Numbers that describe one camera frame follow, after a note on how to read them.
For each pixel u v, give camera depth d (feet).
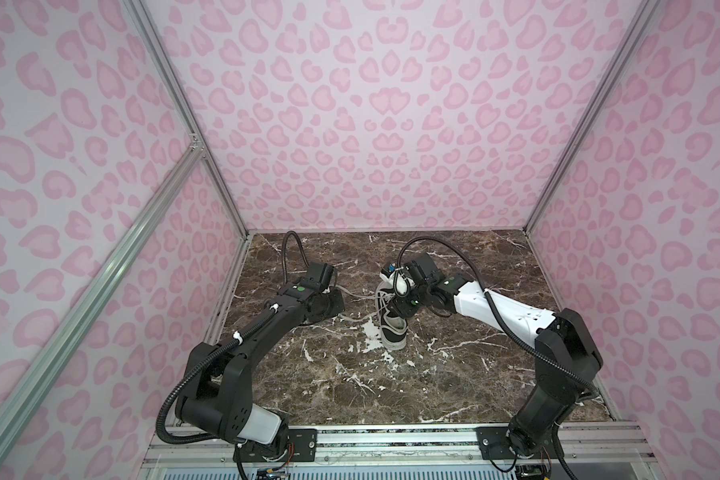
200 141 2.99
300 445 2.43
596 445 2.42
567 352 1.49
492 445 2.39
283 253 3.76
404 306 2.52
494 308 1.73
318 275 2.25
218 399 1.40
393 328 2.82
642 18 2.30
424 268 2.23
